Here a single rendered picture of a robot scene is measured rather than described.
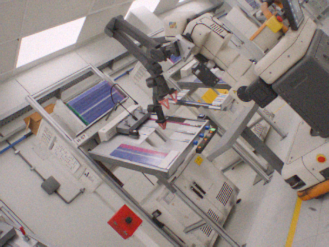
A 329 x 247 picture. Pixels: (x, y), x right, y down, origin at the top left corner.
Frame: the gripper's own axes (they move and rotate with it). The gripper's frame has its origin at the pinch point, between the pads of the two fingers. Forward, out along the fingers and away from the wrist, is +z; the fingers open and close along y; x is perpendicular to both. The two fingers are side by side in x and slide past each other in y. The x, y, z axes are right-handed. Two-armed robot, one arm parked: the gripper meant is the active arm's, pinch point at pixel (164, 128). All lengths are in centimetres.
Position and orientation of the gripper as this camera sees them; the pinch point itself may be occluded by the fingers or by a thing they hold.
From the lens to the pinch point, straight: 240.4
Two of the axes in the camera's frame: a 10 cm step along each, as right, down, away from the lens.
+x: 8.4, 0.3, -5.4
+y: -4.8, 4.9, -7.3
